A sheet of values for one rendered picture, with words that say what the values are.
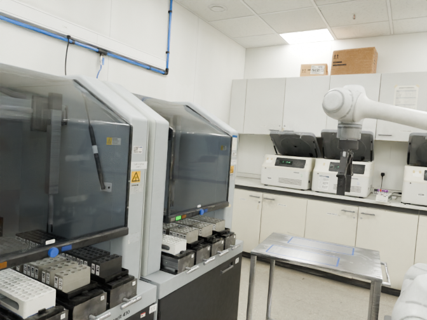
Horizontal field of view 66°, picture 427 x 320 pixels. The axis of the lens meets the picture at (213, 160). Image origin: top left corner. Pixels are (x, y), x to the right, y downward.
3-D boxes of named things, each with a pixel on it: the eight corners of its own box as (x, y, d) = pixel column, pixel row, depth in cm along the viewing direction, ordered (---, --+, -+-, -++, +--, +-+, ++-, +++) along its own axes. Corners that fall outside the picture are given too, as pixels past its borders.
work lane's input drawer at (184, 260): (79, 243, 187) (81, 227, 187) (99, 238, 199) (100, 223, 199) (185, 277, 150) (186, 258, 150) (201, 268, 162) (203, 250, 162)
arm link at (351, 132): (363, 126, 132) (362, 141, 132) (339, 126, 136) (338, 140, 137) (360, 124, 124) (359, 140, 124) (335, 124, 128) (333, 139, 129)
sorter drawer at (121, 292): (5, 263, 152) (6, 244, 152) (34, 255, 164) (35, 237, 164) (118, 313, 116) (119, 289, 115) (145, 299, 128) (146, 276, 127)
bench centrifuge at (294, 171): (258, 185, 386) (263, 129, 383) (278, 181, 438) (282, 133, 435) (306, 191, 356) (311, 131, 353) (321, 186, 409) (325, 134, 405)
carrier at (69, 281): (86, 281, 120) (87, 265, 120) (90, 283, 119) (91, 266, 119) (57, 293, 110) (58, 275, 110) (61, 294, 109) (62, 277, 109)
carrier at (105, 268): (118, 269, 133) (119, 254, 133) (122, 270, 132) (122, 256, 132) (94, 278, 123) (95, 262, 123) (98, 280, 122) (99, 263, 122)
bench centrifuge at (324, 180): (310, 192, 355) (315, 127, 351) (322, 186, 409) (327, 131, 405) (366, 199, 327) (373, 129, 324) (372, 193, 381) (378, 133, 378)
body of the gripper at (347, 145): (357, 140, 125) (354, 164, 125) (359, 140, 132) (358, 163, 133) (336, 138, 129) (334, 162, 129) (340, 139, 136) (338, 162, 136)
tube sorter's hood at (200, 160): (93, 206, 180) (99, 89, 177) (164, 195, 232) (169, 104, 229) (168, 224, 154) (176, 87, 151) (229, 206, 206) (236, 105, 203)
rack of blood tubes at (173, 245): (128, 244, 171) (128, 232, 170) (141, 239, 179) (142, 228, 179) (174, 257, 156) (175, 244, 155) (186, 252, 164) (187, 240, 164)
